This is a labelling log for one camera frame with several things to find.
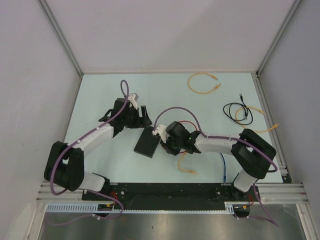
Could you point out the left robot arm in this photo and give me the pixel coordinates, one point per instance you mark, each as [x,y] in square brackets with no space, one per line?
[65,168]

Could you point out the black network switch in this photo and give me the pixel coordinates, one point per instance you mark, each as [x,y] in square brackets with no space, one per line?
[147,143]

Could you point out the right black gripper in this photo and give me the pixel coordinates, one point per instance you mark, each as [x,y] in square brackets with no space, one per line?
[167,147]

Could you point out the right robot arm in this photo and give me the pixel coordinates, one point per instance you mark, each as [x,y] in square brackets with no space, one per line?
[252,152]

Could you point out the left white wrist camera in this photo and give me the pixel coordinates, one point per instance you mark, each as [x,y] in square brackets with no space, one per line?
[133,98]

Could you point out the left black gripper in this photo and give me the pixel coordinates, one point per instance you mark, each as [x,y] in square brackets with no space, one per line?
[140,122]

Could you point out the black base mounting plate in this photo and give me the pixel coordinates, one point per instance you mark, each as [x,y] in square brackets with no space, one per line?
[177,196]

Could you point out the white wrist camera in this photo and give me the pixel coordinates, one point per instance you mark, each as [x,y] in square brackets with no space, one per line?
[133,98]
[161,132]

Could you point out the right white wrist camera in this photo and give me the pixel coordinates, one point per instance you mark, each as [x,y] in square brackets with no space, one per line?
[161,132]

